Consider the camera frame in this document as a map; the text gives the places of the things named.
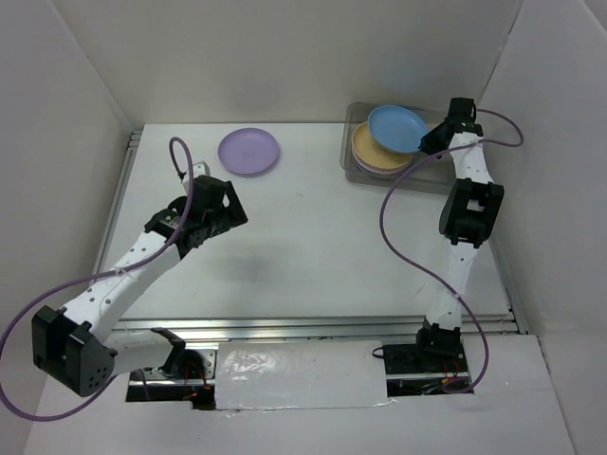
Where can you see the blue plate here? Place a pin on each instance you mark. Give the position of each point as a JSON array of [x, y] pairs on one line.
[[397, 129]]

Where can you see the aluminium frame rail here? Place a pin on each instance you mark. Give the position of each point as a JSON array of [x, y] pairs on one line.
[[319, 256]]

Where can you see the orange plate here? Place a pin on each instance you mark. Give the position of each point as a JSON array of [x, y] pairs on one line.
[[366, 149]]

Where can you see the white foil cover panel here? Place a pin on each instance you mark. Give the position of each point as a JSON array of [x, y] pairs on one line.
[[299, 375]]

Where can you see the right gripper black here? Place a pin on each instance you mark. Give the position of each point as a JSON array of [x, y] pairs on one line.
[[427, 143]]

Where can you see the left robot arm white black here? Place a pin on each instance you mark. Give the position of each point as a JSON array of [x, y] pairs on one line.
[[76, 344]]

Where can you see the clear plastic bin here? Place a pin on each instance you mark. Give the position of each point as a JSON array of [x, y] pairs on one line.
[[436, 177]]

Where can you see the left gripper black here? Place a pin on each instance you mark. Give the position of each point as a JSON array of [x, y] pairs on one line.
[[233, 213]]

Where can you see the purple plate front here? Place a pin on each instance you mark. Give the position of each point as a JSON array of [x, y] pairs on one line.
[[382, 172]]

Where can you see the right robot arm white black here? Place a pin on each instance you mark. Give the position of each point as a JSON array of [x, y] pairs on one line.
[[466, 221]]

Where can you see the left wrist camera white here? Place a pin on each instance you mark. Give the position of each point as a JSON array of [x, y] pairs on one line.
[[200, 168]]

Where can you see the purple plate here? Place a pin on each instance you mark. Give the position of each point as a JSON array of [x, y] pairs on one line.
[[382, 172], [248, 151]]

